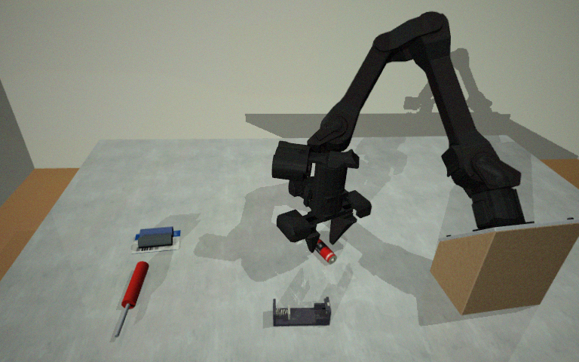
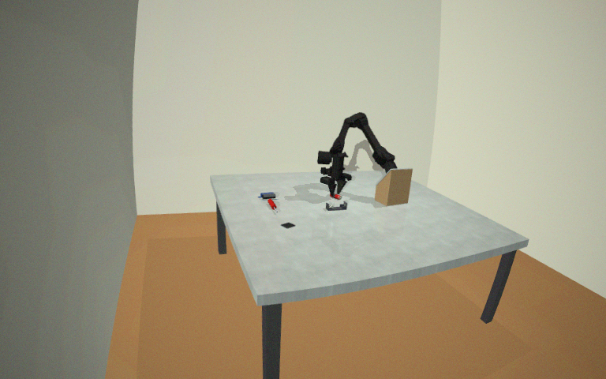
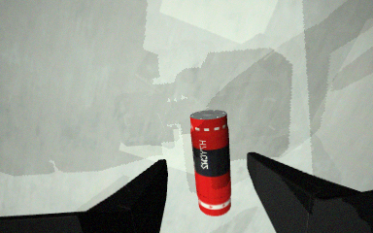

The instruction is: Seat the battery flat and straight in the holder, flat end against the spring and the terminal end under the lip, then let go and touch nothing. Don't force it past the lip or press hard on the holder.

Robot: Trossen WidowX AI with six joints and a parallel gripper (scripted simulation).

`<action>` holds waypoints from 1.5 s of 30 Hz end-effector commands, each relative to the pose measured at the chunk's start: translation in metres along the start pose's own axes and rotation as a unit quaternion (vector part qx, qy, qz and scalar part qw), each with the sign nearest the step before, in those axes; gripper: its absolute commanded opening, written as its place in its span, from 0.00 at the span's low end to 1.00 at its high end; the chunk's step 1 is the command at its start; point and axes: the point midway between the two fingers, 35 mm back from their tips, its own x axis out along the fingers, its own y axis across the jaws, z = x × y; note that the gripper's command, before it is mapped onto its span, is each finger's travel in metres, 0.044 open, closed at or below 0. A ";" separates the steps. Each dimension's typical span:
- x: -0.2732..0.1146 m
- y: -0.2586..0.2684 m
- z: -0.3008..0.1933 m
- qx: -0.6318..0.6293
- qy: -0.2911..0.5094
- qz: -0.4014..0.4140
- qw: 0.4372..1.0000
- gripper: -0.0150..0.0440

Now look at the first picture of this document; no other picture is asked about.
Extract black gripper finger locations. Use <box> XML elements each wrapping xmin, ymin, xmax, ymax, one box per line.
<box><xmin>305</xmin><ymin>230</ymin><xmax>320</xmax><ymax>253</ymax></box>
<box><xmin>329</xmin><ymin>216</ymin><xmax>357</xmax><ymax>245</ymax></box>

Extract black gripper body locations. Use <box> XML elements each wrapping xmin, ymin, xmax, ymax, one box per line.
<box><xmin>277</xmin><ymin>182</ymin><xmax>372</xmax><ymax>243</ymax></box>

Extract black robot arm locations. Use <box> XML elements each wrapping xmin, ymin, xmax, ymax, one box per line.
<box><xmin>271</xmin><ymin>11</ymin><xmax>535</xmax><ymax>232</ymax></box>

